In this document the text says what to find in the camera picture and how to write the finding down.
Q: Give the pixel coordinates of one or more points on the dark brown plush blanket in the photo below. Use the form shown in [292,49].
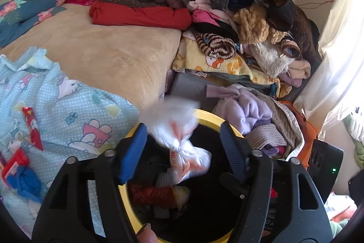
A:
[305,32]

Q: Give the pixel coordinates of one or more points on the dark red cloth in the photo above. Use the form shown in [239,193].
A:
[82,0]

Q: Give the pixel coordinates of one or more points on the pink garment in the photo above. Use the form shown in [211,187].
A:
[204,16]

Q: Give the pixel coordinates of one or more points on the yellow rimmed black bin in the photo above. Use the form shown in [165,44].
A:
[207,117]

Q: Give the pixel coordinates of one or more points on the orange bag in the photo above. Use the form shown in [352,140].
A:
[308,129]

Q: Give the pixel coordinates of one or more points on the white plastic bag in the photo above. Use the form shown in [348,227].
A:
[196,156]

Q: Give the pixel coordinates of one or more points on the white curtain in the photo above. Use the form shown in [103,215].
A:
[335,60]

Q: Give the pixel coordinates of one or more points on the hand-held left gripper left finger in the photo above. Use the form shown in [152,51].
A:
[132,152]

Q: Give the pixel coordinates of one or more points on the beige blanket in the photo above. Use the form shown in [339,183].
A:
[113,52]

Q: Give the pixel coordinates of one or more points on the red packet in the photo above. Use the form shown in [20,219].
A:
[15,163]

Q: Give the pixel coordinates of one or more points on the red snack wrapper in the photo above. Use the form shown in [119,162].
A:
[34,132]

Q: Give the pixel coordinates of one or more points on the person's left hand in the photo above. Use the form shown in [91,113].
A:
[146,236]

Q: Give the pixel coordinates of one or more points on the blue floral quilt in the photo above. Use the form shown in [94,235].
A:
[17,18]

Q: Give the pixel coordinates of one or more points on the cream plush garment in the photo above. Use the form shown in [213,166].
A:
[270,58]

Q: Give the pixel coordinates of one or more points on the tan plush garment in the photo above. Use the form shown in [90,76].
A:
[253,23]

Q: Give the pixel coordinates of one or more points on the beige knit garment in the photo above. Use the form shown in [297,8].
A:
[287,123]

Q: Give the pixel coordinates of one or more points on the red folded garment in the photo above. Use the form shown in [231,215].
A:
[142,16]

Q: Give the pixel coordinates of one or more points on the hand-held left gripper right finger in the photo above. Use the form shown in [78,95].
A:
[233,146]

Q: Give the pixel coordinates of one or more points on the brown striped garment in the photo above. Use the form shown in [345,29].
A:
[219,45]

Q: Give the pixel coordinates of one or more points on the yellow cartoon blanket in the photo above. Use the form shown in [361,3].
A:
[230,66]

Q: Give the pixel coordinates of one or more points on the light blue cartoon blanket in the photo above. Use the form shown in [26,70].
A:
[71,106]

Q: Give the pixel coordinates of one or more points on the blue plastic bag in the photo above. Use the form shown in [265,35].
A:
[25,183]

